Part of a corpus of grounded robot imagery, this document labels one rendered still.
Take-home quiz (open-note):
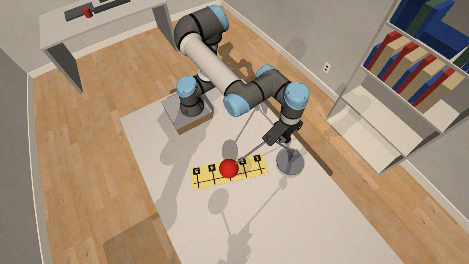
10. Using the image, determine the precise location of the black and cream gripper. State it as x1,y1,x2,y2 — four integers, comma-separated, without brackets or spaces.
278,118,303,143

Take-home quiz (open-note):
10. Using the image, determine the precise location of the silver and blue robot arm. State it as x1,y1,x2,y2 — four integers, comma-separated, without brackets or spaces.
174,5,310,125

